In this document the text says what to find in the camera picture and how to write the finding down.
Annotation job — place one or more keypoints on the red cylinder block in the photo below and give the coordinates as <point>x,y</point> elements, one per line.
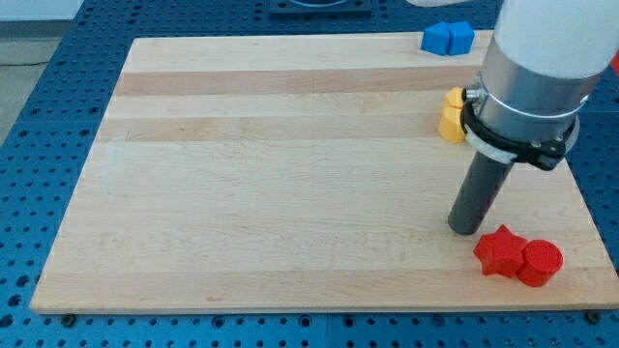
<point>542,260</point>

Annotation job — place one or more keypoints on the blue angular block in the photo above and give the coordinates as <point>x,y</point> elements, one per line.
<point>436,39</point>

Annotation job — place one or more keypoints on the light wooden board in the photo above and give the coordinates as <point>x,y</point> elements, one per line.
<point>299,174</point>

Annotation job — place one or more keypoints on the blue cube block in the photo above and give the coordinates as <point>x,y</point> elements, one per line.
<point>462,36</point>

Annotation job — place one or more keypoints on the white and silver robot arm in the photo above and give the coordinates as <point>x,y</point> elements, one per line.
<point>542,63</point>

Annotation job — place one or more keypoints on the red block at right edge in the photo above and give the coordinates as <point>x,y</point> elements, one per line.
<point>615,63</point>

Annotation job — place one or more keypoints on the red star block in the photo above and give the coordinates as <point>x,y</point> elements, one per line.
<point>500,252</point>

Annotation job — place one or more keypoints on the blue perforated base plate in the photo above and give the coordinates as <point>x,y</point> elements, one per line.
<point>43,153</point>

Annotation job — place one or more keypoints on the yellow heart block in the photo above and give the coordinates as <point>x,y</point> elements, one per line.
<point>450,126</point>

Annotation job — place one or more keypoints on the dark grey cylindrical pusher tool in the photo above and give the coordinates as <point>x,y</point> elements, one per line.
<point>484,179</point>

